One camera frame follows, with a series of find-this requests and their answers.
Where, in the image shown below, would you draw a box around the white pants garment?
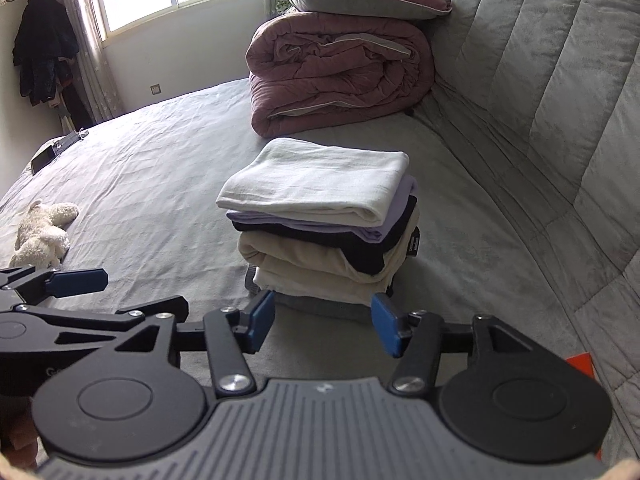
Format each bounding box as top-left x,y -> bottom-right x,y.
216,138 -> 410,228

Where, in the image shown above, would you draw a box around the dark hanging clothes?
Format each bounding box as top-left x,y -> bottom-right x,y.
12,0 -> 94,130

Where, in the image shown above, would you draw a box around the orange red booklet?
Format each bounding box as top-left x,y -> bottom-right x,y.
562,352 -> 612,462

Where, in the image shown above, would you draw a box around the person's left hand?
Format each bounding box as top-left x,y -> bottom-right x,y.
1,396 -> 38,470

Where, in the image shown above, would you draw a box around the grey bed sheet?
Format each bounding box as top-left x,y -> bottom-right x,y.
1,80 -> 587,356

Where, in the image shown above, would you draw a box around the black folded garment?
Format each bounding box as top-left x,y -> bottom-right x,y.
227,194 -> 418,276

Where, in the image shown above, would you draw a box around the grey quilted headboard cover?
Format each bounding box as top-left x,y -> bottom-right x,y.
416,0 -> 639,460

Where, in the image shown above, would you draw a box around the white plush dog toy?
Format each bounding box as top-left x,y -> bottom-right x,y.
9,200 -> 79,269

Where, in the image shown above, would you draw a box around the black tablet on bed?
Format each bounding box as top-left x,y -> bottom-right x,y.
30,146 -> 56,174

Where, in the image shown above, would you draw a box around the grey window curtain left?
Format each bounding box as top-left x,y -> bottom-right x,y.
56,0 -> 125,124

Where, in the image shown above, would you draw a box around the pink folded quilt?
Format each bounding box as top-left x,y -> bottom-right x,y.
245,12 -> 435,139

